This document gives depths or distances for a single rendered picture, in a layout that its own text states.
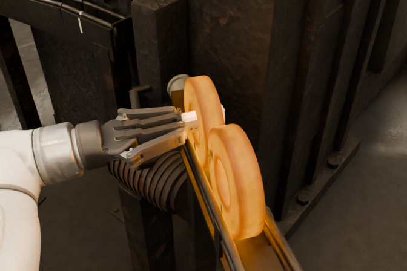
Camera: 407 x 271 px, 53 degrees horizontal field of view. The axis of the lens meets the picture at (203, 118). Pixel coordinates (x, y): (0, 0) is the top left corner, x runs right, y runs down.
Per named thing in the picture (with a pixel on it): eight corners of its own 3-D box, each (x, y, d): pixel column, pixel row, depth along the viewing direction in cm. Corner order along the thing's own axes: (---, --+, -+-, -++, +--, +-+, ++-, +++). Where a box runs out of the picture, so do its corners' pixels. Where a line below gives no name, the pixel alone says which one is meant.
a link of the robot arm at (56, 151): (51, 197, 63) (89, 187, 64) (30, 155, 58) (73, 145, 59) (52, 158, 70) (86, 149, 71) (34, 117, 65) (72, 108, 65)
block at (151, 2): (169, 76, 106) (163, -15, 91) (192, 88, 102) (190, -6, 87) (138, 95, 100) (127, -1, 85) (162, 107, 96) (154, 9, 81)
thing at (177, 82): (196, 97, 86) (195, 71, 83) (208, 120, 79) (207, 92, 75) (168, 102, 85) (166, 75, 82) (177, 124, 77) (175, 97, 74)
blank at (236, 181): (227, 102, 59) (204, 106, 58) (270, 168, 46) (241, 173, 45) (227, 185, 67) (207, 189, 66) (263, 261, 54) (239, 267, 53)
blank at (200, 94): (200, 59, 71) (180, 62, 70) (228, 102, 58) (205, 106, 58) (202, 133, 79) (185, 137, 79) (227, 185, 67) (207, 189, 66)
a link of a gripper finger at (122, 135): (113, 131, 64) (114, 137, 63) (183, 116, 66) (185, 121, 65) (119, 149, 67) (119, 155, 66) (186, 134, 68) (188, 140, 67)
